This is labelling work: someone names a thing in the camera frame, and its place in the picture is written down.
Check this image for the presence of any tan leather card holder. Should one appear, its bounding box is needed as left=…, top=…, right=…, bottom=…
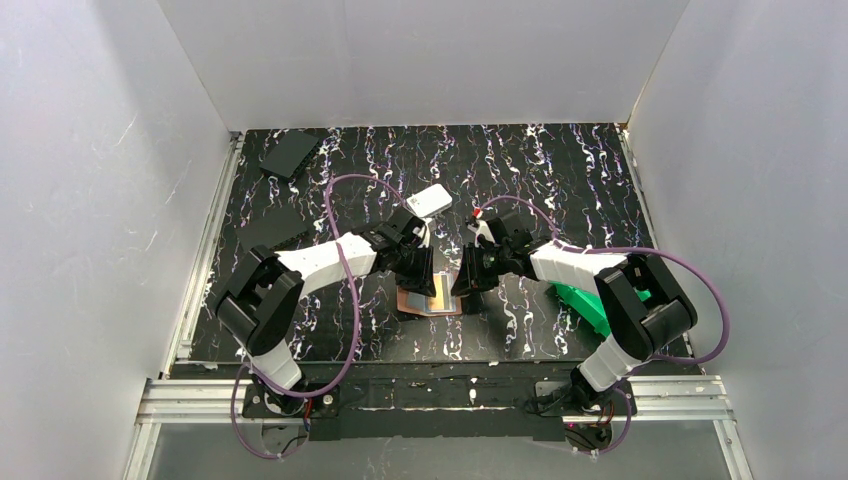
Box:
left=397, top=272, right=462, bottom=317

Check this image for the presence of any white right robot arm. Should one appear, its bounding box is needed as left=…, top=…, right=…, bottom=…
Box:
left=451, top=211, right=698, bottom=400

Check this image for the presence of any aluminium frame rail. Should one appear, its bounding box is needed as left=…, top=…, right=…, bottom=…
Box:
left=125, top=365, right=752, bottom=479

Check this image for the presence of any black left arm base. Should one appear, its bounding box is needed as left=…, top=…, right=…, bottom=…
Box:
left=238, top=374, right=342, bottom=419

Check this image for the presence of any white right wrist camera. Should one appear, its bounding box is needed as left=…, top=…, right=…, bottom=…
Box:
left=466, top=208, right=496, bottom=247

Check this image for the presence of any green plastic bin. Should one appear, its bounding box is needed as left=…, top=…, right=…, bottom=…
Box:
left=552, top=283, right=611, bottom=337

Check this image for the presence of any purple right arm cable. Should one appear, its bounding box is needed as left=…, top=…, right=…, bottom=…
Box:
left=471, top=194, right=733, bottom=456

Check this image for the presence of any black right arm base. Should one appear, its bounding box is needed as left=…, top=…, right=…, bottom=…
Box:
left=523, top=380, right=638, bottom=423

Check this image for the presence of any flat black card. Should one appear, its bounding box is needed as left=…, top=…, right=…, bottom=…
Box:
left=236, top=207, right=310, bottom=253

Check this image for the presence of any white rectangular box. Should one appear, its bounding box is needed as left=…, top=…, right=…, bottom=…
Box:
left=406, top=184, right=453, bottom=219

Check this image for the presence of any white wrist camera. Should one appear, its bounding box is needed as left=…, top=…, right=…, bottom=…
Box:
left=414, top=222, right=431, bottom=248
left=466, top=208, right=496, bottom=247

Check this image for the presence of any gold credit card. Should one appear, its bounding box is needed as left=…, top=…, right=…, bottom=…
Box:
left=428, top=295, right=457, bottom=313

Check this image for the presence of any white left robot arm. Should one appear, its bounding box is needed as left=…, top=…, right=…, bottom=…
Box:
left=212, top=207, right=437, bottom=399

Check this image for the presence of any black rectangular box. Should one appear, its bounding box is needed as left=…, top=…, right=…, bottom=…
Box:
left=260, top=131, right=319, bottom=182

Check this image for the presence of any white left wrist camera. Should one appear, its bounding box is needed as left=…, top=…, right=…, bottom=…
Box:
left=414, top=222, right=431, bottom=248

